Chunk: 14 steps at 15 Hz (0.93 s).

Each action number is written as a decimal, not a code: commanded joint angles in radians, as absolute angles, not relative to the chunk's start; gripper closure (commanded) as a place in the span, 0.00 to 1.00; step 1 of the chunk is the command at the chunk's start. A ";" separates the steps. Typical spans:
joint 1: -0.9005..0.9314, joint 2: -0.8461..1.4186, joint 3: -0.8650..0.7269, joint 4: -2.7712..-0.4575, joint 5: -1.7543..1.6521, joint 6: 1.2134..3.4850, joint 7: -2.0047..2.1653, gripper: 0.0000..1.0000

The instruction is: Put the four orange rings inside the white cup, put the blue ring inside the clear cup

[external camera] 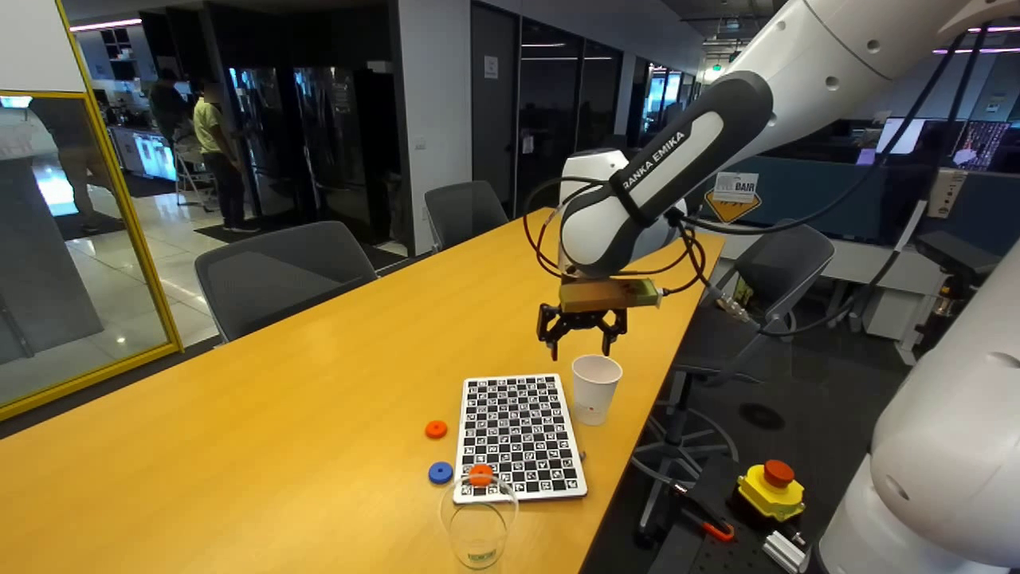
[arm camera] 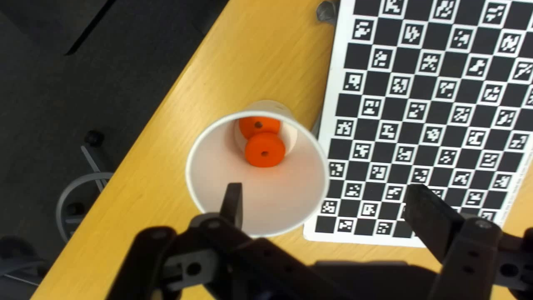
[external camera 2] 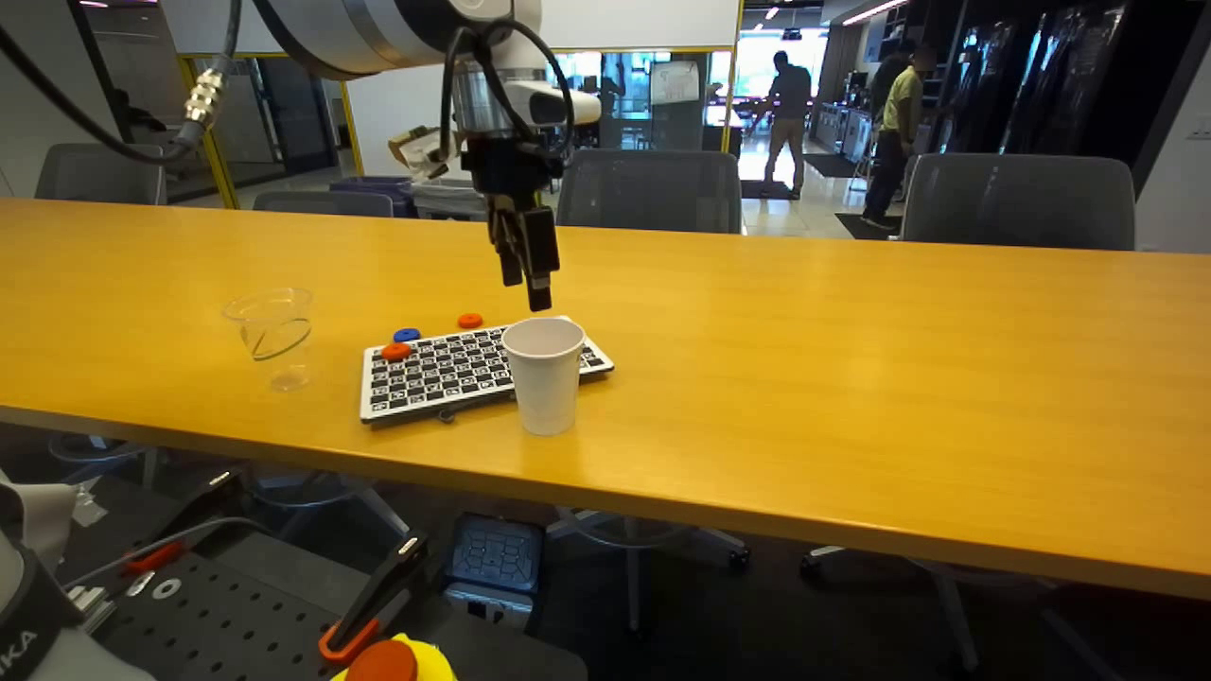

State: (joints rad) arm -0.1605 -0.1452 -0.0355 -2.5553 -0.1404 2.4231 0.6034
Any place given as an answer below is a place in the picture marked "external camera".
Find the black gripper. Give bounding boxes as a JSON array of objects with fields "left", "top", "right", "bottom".
[{"left": 536, "top": 302, "right": 631, "bottom": 364}]

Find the white paper cup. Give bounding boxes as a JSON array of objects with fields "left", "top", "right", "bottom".
[{"left": 567, "top": 351, "right": 629, "bottom": 427}]

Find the clear plastic cup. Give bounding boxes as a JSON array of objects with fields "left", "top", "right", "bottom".
[{"left": 437, "top": 482, "right": 521, "bottom": 574}]

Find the checkered marker board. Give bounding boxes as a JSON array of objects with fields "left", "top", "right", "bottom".
[{"left": 450, "top": 370, "right": 594, "bottom": 508}]

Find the grey office chair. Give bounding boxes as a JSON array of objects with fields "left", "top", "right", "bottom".
[
  {"left": 192, "top": 217, "right": 378, "bottom": 345},
  {"left": 425, "top": 177, "right": 509, "bottom": 252}
]

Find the white yellow sign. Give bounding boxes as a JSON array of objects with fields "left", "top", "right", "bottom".
[{"left": 704, "top": 170, "right": 764, "bottom": 228}]

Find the black mesh office chair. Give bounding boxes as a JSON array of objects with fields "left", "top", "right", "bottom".
[{"left": 631, "top": 219, "right": 838, "bottom": 537}]

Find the black orange clamp tool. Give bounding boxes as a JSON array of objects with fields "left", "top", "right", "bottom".
[{"left": 679, "top": 508, "right": 738, "bottom": 548}]

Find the yellow emergency stop button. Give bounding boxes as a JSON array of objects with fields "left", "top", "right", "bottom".
[{"left": 737, "top": 455, "right": 809, "bottom": 526}]

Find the small grey ribbed block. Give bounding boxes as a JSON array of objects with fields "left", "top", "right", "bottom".
[{"left": 761, "top": 526, "right": 817, "bottom": 574}]

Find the lit computer monitor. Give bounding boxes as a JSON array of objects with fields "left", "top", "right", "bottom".
[{"left": 870, "top": 116, "right": 927, "bottom": 160}]

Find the person in yellow shirt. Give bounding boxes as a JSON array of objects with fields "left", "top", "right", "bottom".
[{"left": 188, "top": 78, "right": 251, "bottom": 233}]

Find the yellow framed glass partition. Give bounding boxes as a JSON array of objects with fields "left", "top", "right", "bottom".
[{"left": 0, "top": 0, "right": 185, "bottom": 424}]

